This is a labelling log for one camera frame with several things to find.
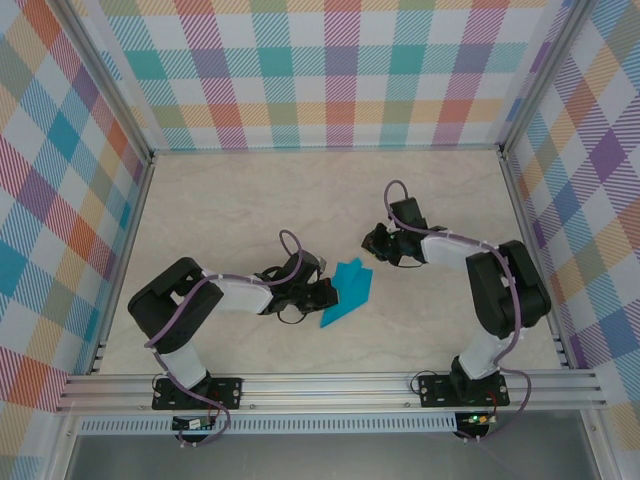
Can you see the blue square paper sheet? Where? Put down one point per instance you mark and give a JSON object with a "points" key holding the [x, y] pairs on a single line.
{"points": [[350, 290]]}

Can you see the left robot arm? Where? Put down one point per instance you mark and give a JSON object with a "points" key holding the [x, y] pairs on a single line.
{"points": [[165, 310]]}

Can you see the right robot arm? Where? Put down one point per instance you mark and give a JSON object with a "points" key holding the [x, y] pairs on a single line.
{"points": [[505, 295]]}

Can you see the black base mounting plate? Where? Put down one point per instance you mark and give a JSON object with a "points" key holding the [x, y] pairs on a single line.
{"points": [[434, 395], [231, 392]]}

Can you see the grey metal panel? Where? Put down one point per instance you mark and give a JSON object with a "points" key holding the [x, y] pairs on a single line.
{"points": [[325, 457]]}

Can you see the circuit board white label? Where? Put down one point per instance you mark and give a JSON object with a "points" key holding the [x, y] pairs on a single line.
{"points": [[192, 424]]}

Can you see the circuit board green light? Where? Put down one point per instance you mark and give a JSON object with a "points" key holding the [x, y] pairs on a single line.
{"points": [[476, 419]]}

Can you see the aluminium cross rail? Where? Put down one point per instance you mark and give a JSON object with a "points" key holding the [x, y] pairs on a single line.
{"points": [[325, 390]]}

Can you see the thin aluminium rail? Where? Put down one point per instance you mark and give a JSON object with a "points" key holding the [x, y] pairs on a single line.
{"points": [[325, 148]]}

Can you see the aluminium side rail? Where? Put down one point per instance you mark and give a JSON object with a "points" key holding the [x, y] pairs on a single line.
{"points": [[126, 250], [532, 250]]}

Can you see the aluminium frame post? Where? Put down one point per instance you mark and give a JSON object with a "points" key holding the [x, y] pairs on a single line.
{"points": [[545, 75], [106, 75]]}

